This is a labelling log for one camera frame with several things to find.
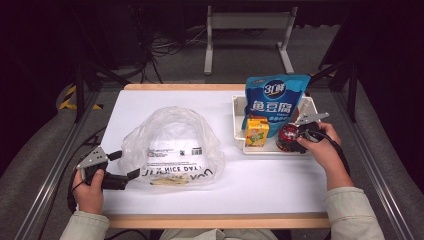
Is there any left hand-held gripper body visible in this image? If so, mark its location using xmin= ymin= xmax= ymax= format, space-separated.
xmin=75 ymin=145 xmax=130 ymax=191

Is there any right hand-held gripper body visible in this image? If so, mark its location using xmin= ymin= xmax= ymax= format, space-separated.
xmin=294 ymin=112 xmax=331 ymax=145

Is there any red can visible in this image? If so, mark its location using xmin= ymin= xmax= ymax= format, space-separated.
xmin=275 ymin=122 xmax=303 ymax=154

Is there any blue snack pouch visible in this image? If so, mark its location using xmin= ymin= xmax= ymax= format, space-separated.
xmin=241 ymin=73 xmax=312 ymax=139

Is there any yellow juice carton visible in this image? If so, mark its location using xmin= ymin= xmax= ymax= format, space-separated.
xmin=244 ymin=114 xmax=271 ymax=149

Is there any clear plastic shopping bag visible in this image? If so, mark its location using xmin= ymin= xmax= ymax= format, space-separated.
xmin=118 ymin=105 xmax=226 ymax=187

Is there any white plastic tray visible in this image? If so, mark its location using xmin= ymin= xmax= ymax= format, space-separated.
xmin=231 ymin=94 xmax=320 ymax=157

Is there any person's right hand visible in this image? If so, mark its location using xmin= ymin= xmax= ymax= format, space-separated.
xmin=295 ymin=121 xmax=344 ymax=179

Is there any person's left hand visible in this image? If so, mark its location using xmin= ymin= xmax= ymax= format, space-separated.
xmin=71 ymin=168 xmax=105 ymax=216

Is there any black metal stand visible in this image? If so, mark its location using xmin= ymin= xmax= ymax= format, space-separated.
xmin=298 ymin=61 xmax=360 ymax=123

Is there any white table mat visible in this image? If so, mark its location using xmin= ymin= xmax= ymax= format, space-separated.
xmin=101 ymin=89 xmax=330 ymax=216

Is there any yellow black striped tape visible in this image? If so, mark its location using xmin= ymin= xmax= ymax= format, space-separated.
xmin=58 ymin=84 xmax=103 ymax=111

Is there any person's lap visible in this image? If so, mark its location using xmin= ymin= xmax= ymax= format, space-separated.
xmin=159 ymin=228 xmax=280 ymax=240

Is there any white metal stand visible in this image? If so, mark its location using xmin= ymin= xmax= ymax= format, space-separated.
xmin=203 ymin=4 xmax=299 ymax=76

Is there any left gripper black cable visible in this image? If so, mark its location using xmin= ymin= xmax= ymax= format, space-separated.
xmin=66 ymin=128 xmax=108 ymax=214

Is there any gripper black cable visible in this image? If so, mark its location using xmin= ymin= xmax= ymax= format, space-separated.
xmin=66 ymin=128 xmax=108 ymax=214
xmin=303 ymin=129 xmax=352 ymax=178

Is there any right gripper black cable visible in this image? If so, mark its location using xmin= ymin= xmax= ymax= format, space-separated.
xmin=303 ymin=129 xmax=352 ymax=178

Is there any aluminium rail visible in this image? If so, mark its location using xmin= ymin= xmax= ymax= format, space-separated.
xmin=333 ymin=91 xmax=416 ymax=240
xmin=13 ymin=91 xmax=101 ymax=240

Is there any bundle of floor cables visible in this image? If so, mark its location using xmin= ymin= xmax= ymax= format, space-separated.
xmin=129 ymin=6 xmax=208 ymax=84

